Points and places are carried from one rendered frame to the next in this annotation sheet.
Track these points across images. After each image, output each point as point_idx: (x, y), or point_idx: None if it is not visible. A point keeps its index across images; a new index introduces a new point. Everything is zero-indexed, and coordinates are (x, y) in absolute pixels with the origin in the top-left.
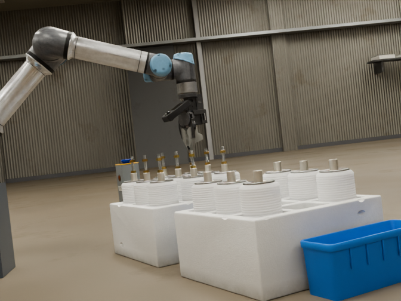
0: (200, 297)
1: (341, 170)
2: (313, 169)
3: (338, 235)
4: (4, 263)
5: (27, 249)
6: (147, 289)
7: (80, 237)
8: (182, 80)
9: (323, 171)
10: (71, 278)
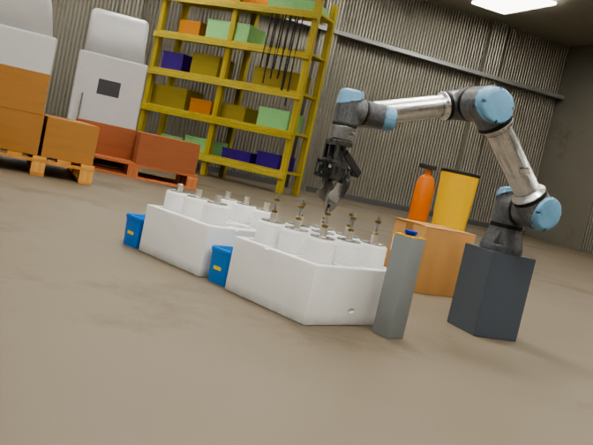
0: None
1: (176, 189)
2: (191, 194)
3: None
4: (454, 313)
5: (557, 376)
6: None
7: (538, 390)
8: (344, 125)
9: (187, 192)
10: None
